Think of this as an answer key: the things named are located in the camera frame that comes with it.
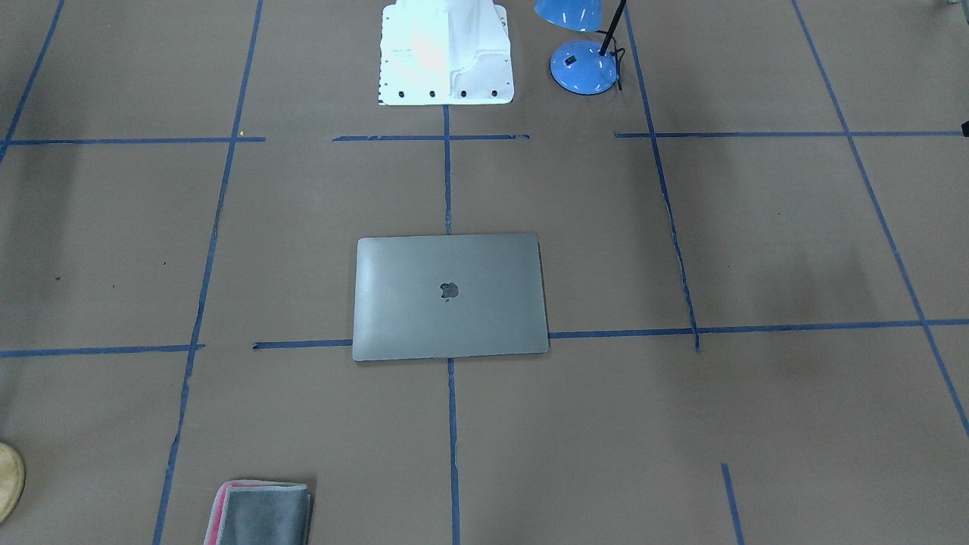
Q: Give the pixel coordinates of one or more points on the grey laptop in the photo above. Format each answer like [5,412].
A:
[448,297]

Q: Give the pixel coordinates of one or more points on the blue desk lamp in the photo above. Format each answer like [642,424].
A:
[584,67]

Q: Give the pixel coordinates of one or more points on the grey and pink cloth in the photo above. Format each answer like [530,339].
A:
[260,512]

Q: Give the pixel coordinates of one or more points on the wooden stand with round base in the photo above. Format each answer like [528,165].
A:
[13,478]

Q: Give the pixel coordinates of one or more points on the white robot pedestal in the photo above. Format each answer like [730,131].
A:
[445,52]

